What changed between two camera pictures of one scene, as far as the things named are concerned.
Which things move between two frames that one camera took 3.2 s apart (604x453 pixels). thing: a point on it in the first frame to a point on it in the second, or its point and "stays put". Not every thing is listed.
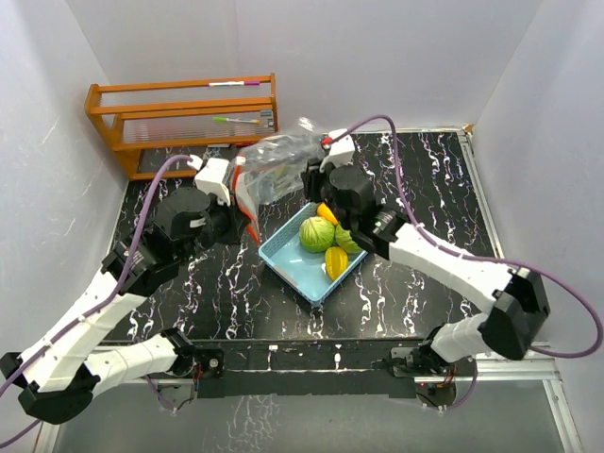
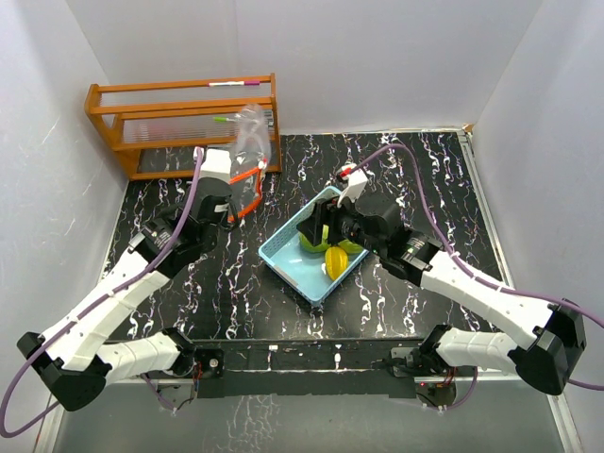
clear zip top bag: x=269 y=166 to x=250 y=156
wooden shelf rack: x=183 y=115 stays put
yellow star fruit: x=336 y=260 stays put
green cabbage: x=316 y=234 stays put
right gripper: x=311 y=178 to x=325 y=212
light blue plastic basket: x=303 y=270 stays put
